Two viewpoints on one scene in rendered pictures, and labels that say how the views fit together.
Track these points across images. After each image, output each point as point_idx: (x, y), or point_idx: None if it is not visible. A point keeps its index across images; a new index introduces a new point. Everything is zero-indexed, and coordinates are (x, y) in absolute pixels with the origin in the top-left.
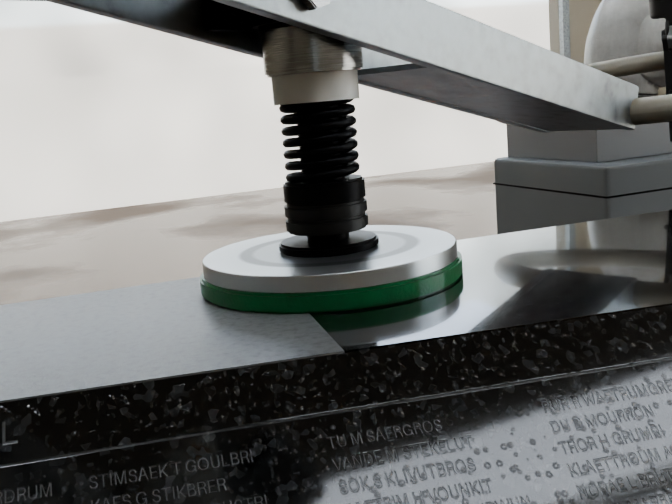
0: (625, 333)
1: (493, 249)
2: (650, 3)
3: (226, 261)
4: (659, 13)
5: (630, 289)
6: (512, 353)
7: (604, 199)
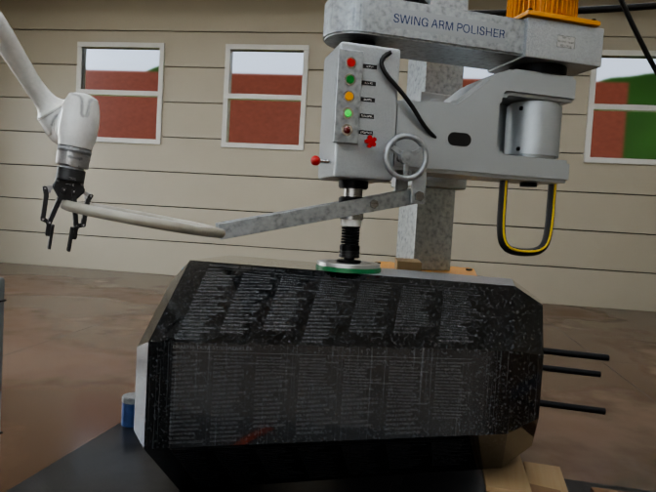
0: None
1: (300, 266)
2: (79, 174)
3: (374, 264)
4: (83, 181)
5: (311, 263)
6: None
7: (3, 302)
